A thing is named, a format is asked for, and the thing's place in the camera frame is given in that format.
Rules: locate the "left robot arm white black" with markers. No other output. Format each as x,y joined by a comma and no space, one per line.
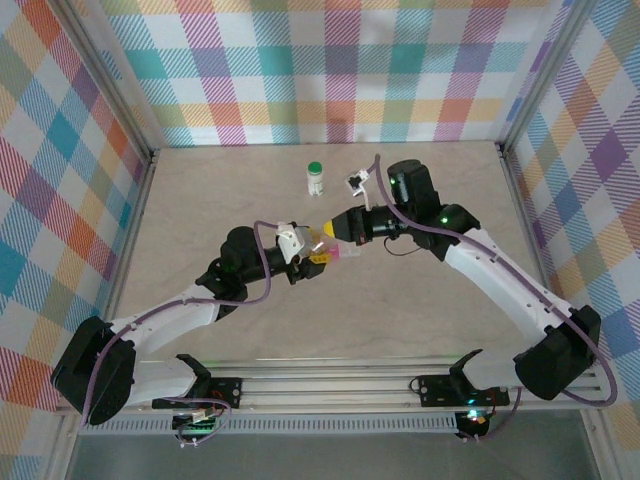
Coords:
165,315

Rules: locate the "left aluminium side rail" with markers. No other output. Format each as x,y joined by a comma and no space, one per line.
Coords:
139,200

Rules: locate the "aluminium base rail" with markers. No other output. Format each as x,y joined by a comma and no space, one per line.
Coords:
325,387

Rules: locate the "left aluminium corner post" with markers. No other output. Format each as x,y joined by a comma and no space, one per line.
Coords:
107,75

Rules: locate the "white pill bottle green cap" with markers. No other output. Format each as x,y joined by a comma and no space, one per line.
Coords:
315,182

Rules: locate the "left controller board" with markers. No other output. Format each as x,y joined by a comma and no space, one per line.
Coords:
197,425

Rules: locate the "right aluminium corner post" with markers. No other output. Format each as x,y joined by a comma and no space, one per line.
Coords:
545,75

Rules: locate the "aluminium side rail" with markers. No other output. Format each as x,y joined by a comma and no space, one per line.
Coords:
540,250
139,200

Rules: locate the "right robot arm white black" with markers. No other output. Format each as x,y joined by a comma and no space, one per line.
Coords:
500,290

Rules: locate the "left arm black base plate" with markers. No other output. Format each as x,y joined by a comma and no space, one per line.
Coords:
230,392

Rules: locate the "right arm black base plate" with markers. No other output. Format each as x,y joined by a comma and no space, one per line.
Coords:
432,390

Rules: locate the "pink clear pill organizer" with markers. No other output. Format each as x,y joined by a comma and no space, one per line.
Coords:
345,251

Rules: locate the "controller board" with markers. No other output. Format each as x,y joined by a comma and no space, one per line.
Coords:
197,425
475,422

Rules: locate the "right aluminium side rail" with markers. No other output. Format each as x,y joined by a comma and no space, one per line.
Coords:
540,250

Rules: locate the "aluminium corner post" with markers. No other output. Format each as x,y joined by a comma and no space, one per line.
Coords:
107,75
545,75

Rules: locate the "right controller board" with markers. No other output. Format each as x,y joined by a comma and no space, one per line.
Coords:
475,422

